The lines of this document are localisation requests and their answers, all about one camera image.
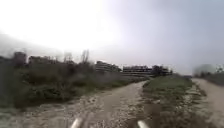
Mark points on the low green scrub verge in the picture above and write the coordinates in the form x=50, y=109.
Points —
x=43, y=86

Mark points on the grassy patch between paths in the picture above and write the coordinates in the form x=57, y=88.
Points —
x=170, y=96

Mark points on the long multi-storey building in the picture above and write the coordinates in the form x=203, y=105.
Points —
x=137, y=70

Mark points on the dark multi-storey building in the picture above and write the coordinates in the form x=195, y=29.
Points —
x=106, y=67

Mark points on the pale gravel dirt path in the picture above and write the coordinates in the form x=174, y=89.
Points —
x=100, y=106

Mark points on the pale dirt side path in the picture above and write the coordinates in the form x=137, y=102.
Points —
x=213, y=96

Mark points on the robot's own part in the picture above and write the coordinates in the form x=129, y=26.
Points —
x=142, y=124
x=76, y=123

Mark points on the bare tree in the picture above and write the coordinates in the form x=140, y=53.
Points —
x=85, y=56

